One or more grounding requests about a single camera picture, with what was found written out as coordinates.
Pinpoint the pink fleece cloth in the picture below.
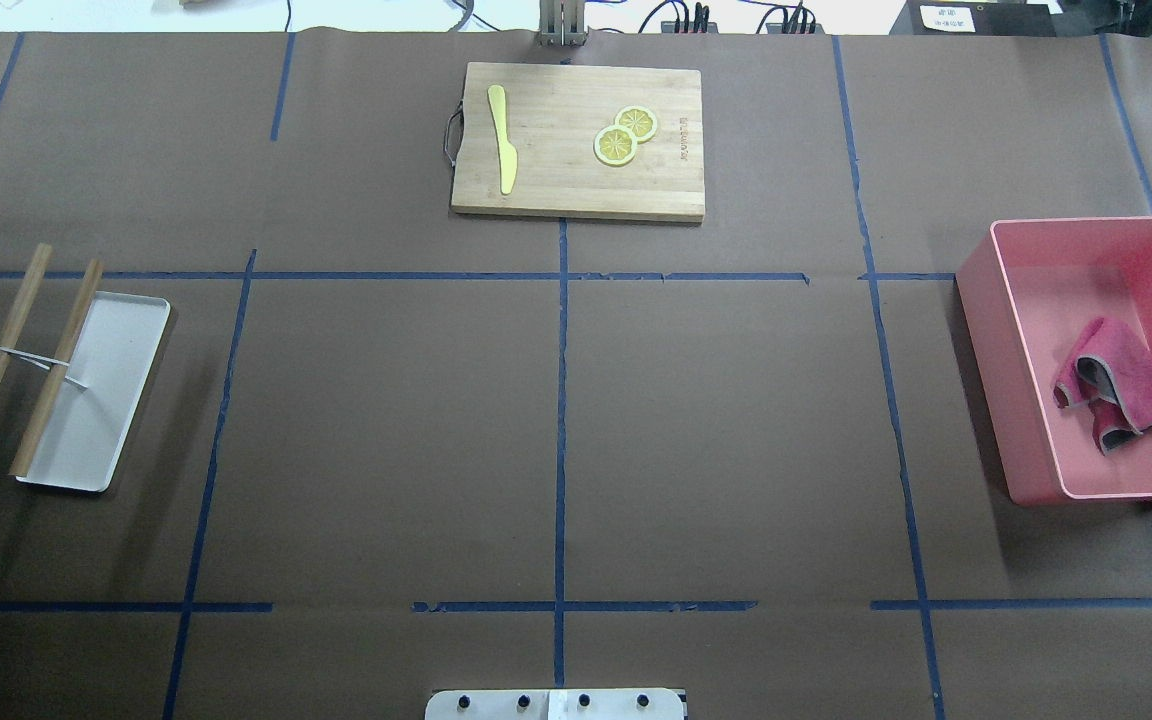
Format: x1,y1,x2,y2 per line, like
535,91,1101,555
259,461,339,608
1053,316,1152,455

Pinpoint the yellow plastic knife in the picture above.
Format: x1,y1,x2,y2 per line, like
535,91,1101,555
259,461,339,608
486,85,518,196

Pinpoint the bamboo cutting board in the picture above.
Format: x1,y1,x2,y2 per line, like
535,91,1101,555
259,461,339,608
450,61,707,223

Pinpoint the grey metal stand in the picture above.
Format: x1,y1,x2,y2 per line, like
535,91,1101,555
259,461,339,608
538,0,588,47

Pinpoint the white rectangular tray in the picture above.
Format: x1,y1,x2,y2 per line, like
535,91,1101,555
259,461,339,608
13,291,172,493

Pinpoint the pink plastic bin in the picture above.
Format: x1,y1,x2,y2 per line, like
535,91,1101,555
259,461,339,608
956,217,1152,506

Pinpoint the inner wooden rod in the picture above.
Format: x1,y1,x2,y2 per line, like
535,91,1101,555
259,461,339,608
9,259,104,477

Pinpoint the metal cutting board handle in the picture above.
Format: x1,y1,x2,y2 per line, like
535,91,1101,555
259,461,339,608
442,101,465,170

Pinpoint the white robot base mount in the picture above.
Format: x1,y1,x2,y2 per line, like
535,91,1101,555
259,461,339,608
424,687,689,719

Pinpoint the white rack bracket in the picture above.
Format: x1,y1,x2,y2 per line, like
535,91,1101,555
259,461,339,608
0,344,88,391

